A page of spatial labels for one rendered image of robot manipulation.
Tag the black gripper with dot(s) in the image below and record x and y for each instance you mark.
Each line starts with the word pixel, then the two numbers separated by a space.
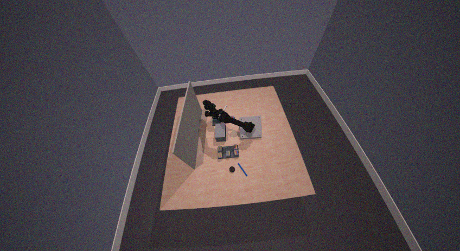
pixel 207 113

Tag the grey flat panel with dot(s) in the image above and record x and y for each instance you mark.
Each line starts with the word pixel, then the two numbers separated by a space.
pixel 187 135

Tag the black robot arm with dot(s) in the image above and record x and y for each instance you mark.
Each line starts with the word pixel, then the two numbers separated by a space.
pixel 225 117

